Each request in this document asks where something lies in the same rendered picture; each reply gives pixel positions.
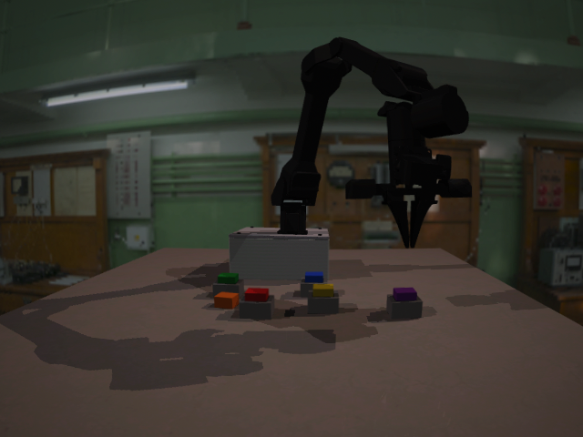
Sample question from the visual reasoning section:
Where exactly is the green button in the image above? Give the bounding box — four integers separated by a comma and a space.
212, 273, 244, 299

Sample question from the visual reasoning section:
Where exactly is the blue button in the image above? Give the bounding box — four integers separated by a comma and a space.
301, 271, 327, 297

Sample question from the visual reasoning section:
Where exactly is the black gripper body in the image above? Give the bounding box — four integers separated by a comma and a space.
345, 139, 472, 202

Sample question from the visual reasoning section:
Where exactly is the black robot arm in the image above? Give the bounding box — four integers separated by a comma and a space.
271, 37, 469, 235

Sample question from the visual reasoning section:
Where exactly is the orange block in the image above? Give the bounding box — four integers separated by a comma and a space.
214, 292, 240, 309

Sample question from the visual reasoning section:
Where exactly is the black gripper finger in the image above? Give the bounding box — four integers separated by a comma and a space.
409, 200, 438, 248
382, 201, 409, 249

